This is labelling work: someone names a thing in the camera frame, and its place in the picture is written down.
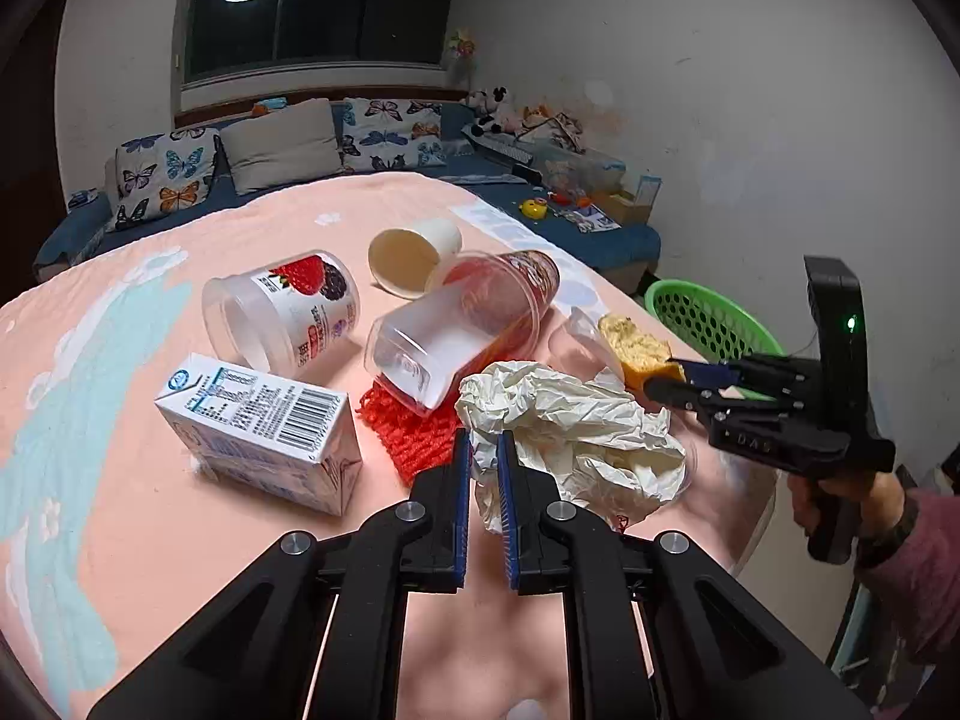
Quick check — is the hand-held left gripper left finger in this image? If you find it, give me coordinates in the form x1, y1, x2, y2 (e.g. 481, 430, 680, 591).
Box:
86, 427, 472, 720

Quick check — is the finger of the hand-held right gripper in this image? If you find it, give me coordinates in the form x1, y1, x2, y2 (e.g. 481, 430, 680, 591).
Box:
643, 373, 725, 415
670, 357, 758, 391

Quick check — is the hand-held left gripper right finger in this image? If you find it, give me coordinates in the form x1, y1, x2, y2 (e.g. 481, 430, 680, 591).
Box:
495, 431, 875, 720

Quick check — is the yellow bread piece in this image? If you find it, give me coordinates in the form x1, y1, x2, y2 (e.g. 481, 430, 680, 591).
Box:
598, 313, 687, 391

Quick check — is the green plastic basket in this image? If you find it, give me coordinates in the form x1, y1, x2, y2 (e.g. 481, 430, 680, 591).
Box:
645, 279, 785, 391

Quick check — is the white paper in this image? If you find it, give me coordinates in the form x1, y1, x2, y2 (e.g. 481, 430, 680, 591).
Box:
456, 360, 687, 537

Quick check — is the white paper cup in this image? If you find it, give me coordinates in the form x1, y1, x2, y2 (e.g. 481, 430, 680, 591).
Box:
367, 217, 462, 297

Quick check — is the strawberry label yogurt cup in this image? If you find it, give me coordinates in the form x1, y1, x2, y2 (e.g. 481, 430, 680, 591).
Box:
202, 250, 362, 372

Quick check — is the person's right forearm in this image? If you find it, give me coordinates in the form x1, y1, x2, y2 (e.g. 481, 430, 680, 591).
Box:
855, 487, 960, 665

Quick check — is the person's right hand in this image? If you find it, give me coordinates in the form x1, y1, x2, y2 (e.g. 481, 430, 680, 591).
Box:
787, 465, 912, 541

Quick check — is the red knitted cloth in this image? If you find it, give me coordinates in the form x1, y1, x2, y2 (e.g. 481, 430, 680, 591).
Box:
356, 330, 541, 487

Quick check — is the clear plastic wrapper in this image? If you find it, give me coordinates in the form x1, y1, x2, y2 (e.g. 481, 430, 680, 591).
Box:
547, 306, 627, 391

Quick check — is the blue sofa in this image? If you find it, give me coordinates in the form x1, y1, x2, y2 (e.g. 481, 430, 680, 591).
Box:
31, 97, 662, 286

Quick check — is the clear plastic cup red print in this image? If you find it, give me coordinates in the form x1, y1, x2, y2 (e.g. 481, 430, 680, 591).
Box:
364, 249, 562, 417

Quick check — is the small cardboard box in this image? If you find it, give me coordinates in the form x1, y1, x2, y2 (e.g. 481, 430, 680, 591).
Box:
592, 176, 665, 230

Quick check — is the clear plastic storage box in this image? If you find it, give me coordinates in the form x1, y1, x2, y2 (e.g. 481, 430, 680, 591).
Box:
540, 150, 627, 196

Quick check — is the white blue milk carton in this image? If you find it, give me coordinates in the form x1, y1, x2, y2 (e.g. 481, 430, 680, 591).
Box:
154, 352, 362, 517

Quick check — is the long dark toy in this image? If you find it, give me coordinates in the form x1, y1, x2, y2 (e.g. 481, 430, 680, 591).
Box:
461, 124, 541, 181

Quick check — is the black white cow plush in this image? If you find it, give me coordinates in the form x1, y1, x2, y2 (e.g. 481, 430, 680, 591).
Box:
465, 88, 518, 137

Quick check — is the butterfly print pillow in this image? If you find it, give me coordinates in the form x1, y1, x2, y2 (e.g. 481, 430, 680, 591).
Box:
105, 127, 222, 233
339, 97, 449, 175

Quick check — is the beige pillow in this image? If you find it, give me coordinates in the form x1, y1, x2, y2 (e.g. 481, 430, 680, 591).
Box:
220, 97, 340, 196

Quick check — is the dark window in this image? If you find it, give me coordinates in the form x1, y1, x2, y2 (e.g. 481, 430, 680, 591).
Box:
180, 0, 462, 87

